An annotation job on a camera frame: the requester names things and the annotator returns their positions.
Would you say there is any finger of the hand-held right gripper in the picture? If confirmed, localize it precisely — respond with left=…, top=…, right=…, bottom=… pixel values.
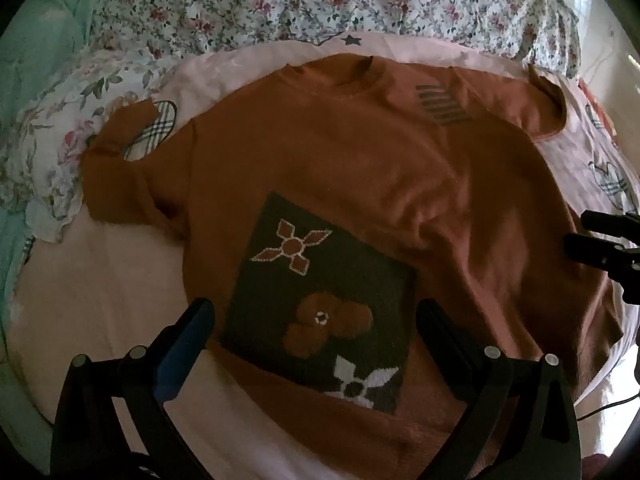
left=581, top=210, right=640, bottom=237
left=564, top=234, right=640, bottom=272

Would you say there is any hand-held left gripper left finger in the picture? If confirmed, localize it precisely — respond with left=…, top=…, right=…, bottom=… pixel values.
left=50, top=297, right=216, bottom=480

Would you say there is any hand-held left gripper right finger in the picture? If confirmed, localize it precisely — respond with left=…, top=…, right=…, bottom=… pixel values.
left=415, top=299, right=583, bottom=480

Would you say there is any pink bedsheet with plaid hearts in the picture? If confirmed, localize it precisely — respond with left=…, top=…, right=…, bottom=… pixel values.
left=10, top=32, right=640, bottom=480

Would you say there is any floral ruffled pillow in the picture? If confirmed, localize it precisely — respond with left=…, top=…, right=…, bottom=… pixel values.
left=0, top=50, right=176, bottom=243

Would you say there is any floral quilt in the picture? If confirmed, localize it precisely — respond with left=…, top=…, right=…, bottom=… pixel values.
left=90, top=0, right=581, bottom=68

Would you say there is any teal bed cover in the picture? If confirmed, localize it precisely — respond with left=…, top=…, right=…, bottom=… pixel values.
left=0, top=0, right=106, bottom=411

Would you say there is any black cable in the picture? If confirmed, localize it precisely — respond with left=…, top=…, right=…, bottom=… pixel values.
left=575, top=394, right=640, bottom=422

